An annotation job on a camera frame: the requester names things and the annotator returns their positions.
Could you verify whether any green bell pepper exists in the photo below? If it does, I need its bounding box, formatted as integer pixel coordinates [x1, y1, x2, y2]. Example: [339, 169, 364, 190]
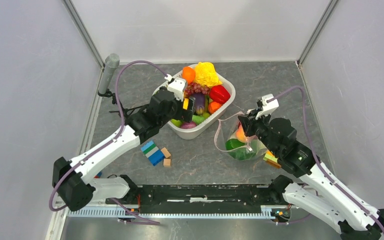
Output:
[225, 138, 245, 156]

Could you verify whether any tan wooden block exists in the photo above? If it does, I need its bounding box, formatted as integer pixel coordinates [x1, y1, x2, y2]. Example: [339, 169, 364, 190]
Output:
[163, 158, 172, 168]
[160, 147, 172, 159]

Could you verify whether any green apple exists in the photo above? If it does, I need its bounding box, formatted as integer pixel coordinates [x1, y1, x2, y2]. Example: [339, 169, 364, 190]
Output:
[170, 119, 183, 128]

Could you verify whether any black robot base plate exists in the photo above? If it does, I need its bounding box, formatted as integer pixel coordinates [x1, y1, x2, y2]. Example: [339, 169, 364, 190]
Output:
[105, 184, 287, 214]

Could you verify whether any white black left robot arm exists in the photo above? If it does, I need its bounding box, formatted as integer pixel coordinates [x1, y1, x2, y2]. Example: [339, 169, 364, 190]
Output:
[49, 87, 196, 212]

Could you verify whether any dark purple eggplant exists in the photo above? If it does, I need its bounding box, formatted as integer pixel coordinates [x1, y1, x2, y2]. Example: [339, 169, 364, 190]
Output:
[190, 92, 208, 116]

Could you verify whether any grey microphone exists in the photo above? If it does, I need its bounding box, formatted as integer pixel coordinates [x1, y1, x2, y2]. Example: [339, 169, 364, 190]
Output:
[97, 53, 120, 96]

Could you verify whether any yellow pink peach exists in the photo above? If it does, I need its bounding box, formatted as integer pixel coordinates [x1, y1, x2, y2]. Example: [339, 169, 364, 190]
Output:
[235, 124, 248, 143]

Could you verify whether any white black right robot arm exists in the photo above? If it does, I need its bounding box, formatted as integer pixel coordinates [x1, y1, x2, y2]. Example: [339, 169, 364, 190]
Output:
[238, 114, 384, 240]

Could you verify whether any aluminium frame rail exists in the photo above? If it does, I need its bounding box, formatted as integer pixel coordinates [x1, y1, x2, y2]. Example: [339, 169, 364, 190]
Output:
[44, 184, 352, 240]

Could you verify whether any blue striped block stack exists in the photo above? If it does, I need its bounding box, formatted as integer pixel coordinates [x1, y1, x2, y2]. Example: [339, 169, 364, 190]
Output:
[140, 140, 165, 166]

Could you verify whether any purple onion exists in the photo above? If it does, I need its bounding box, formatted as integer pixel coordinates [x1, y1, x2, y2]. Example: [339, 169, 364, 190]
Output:
[180, 121, 197, 130]

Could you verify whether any green leafy bok choy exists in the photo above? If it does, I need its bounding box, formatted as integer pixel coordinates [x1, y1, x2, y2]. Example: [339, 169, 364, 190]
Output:
[228, 146, 262, 161]

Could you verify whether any white plastic basket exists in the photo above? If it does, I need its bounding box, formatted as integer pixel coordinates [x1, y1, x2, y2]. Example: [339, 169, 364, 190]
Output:
[168, 63, 236, 140]

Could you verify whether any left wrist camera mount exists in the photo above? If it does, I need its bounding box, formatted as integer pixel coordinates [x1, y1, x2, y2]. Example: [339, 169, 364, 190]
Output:
[163, 74, 188, 102]

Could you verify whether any red bell pepper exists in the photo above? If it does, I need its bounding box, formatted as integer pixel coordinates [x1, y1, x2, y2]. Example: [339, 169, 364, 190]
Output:
[209, 85, 231, 104]

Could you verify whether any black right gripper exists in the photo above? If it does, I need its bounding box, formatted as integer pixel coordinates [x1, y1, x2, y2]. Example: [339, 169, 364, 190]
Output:
[237, 107, 280, 156]

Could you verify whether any yellow lemon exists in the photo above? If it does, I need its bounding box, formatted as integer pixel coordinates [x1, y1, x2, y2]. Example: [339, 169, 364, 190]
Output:
[182, 98, 189, 110]

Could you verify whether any purple grapes bunch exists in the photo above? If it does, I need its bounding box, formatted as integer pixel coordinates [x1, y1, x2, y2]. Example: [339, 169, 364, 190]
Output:
[184, 82, 210, 98]

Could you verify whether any clear zip top bag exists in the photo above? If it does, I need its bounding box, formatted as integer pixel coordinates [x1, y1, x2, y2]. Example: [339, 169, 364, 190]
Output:
[213, 111, 267, 161]

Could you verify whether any green cucumber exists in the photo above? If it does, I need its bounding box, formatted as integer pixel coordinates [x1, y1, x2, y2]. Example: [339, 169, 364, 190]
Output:
[192, 112, 211, 126]

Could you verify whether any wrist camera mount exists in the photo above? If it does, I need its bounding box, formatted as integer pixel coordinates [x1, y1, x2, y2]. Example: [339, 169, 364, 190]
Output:
[255, 94, 279, 120]
[163, 74, 188, 102]

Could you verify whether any small orange pepper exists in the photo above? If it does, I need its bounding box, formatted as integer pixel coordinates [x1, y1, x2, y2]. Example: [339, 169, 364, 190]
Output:
[208, 101, 222, 115]

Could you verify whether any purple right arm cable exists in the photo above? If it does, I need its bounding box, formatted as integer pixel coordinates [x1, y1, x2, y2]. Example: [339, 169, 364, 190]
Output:
[268, 85, 384, 240]

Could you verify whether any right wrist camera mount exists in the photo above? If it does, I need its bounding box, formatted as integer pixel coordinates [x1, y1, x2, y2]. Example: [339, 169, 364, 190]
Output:
[255, 94, 279, 120]

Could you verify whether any orange fruit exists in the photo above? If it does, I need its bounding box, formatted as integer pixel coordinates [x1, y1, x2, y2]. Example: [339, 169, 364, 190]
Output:
[181, 66, 196, 84]

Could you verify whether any orange toy block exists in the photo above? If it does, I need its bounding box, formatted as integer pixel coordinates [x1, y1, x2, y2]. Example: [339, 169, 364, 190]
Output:
[263, 150, 282, 169]

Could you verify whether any red and blue block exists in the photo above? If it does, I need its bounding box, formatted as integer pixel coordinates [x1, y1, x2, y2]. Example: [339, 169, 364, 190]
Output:
[95, 171, 102, 178]

